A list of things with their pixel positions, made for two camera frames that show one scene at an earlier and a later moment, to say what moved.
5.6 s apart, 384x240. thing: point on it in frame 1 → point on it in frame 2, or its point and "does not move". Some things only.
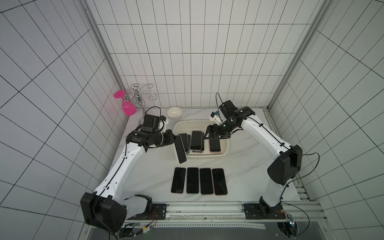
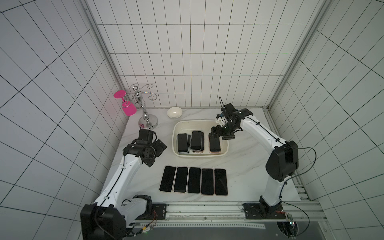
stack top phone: [196, 140] does not move
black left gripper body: [166, 138] → [156, 150]
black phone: [193, 180] does not move
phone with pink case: [206, 183] does not move
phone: [214, 145] does not move
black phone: [180, 149] → [167, 178]
